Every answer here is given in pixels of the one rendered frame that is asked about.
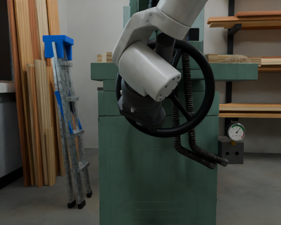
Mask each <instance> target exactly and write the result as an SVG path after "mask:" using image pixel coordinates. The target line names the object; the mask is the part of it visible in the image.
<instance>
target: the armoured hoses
mask: <svg viewBox="0 0 281 225"><path fill-rule="evenodd" d="M183 40H184V41H186V42H188V36H185V37H184V38H183ZM175 50H176V49H175V48H174V50H173V55H172V59H171V63H170V64H171V65H172V62H173V59H174V57H175V54H176V51H175ZM189 60H190V59H189V55H188V54H187V53H185V52H182V63H183V64H182V65H183V66H182V67H183V75H184V76H183V78H184V90H185V91H184V92H185V100H186V101H185V102H186V110H187V111H188V113H189V114H190V115H191V116H192V117H193V116H194V110H193V100H192V99H193V98H192V97H193V96H192V88H191V87H192V86H191V85H192V84H191V73H190V63H189V62H190V61H189ZM175 96H176V97H177V99H178V86H177V91H176V93H175ZM171 104H172V105H171V106H172V107H171V108H172V124H173V125H172V126H173V127H176V126H179V124H180V123H179V122H180V121H179V120H180V119H179V109H178V108H177V106H176V105H175V104H174V103H173V102H172V101H171ZM195 134H196V133H195V128H194V129H192V130H191V131H189V132H188V139H189V145H190V148H191V150H192V151H190V150H188V149H186V148H185V147H183V146H182V145H181V143H180V142H181V141H180V140H181V139H180V135H179V136H176V137H173V143H174V147H175V150H177V152H179V153H180V154H182V155H184V156H186V157H188V158H190V159H192V160H194V161H196V162H198V163H200V164H203V165H205V166H206V167H208V168H210V169H212V170H213V169H215V168H216V163H218V164H219V165H222V166H224V167H225V166H227V165H228V160H227V159H225V158H223V157H220V156H218V155H216V154H213V153H211V152H209V151H207V150H205V149H202V148H200V147H199V146H198V145H197V143H196V135H195Z"/></svg>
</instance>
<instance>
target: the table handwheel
mask: <svg viewBox="0 0 281 225"><path fill-rule="evenodd" d="M146 45H147V46H148V47H150V48H151V49H155V45H156V38H154V39H150V40H148V42H147V44H146ZM174 48H175V49H177V51H176V54H175V57H174V59H173V62H172V65H171V66H173V67H174V68H175V69H176V67H177V64H178V61H179V59H180V57H181V54H182V52H185V53H187V54H188V55H190V56H191V57H192V58H193V59H194V60H195V61H196V62H197V64H198V65H199V66H200V68H201V70H202V73H203V76H204V79H205V95H204V99H203V102H202V105H201V107H200V108H199V110H198V111H197V112H196V114H195V115H194V116H193V117H192V116H191V115H190V114H189V113H188V111H187V110H186V109H185V108H184V107H183V105H182V104H181V102H180V101H179V100H178V99H177V97H176V96H175V93H176V91H177V87H175V89H174V90H173V91H172V92H171V93H170V94H169V95H168V96H167V97H166V98H165V99H169V98H170V99H171V100H172V102H173V103H174V104H175V105H176V106H177V108H178V109H179V110H180V111H181V112H182V114H183V115H184V116H185V118H186V119H187V120H188V121H187V122H185V123H184V124H182V125H179V126H176V127H172V128H157V131H156V132H154V133H152V132H150V131H149V129H148V127H147V126H145V125H142V126H140V125H138V124H136V121H134V120H132V119H130V118H128V117H125V118H126V119H127V121H128V122H129V123H130V124H131V125H132V126H134V127H135V128H136V129H138V130H139V131H141V132H143V133H145V134H147V135H150V136H154V137H159V138H171V137H176V136H179V135H182V134H185V133H187V132H189V131H191V130H192V129H194V128H195V127H196V126H197V125H199V124H200V123H201V122H202V120H203V119H204V118H205V117H206V115H207V114H208V112H209V110H210V108H211V106H212V103H213V100H214V96H215V79H214V74H213V71H212V68H211V66H210V64H209V62H208V60H207V59H206V57H205V56H204V55H203V54H202V52H201V51H199V50H198V49H197V48H196V47H195V46H193V45H192V44H190V43H188V42H186V41H184V40H178V39H175V45H174ZM121 80H122V77H121V76H120V74H119V71H118V73H117V77H116V98H117V102H118V101H119V99H120V98H121V96H122V95H121V94H120V91H121V90H122V87H121Z"/></svg>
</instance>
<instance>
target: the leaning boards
mask: <svg viewBox="0 0 281 225"><path fill-rule="evenodd" d="M7 7H8V20H9V30H10V39H11V49H12V62H13V72H14V82H15V91H16V101H17V114H18V124H19V134H20V143H21V157H22V166H23V177H24V186H25V187H27V186H29V185H30V184H31V185H34V184H35V185H38V187H39V188H40V187H41V186H42V185H44V184H45V185H49V186H52V185H54V184H55V180H56V176H57V175H58V174H59V172H58V171H59V170H60V171H61V176H65V175H66V173H65V165H64V157H63V150H62V139H61V131H60V124H59V116H58V106H57V98H56V95H55V93H54V92H55V83H54V72H53V64H52V59H51V58H45V43H44V42H43V40H42V36H43V35H60V26H59V15H58V0H7Z"/></svg>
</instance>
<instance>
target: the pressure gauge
mask: <svg viewBox="0 0 281 225"><path fill-rule="evenodd" d="M238 130H239V131H238ZM237 131H238V133H236V132H237ZM225 134H226V136H227V137H228V138H229V139H231V145H232V146H235V145H236V142H238V141H241V140H242V139H243V138H244V137H245V134H246V130H245V127H244V126H243V125H242V124H239V123H230V124H229V125H228V126H227V127H226V129H225Z"/></svg>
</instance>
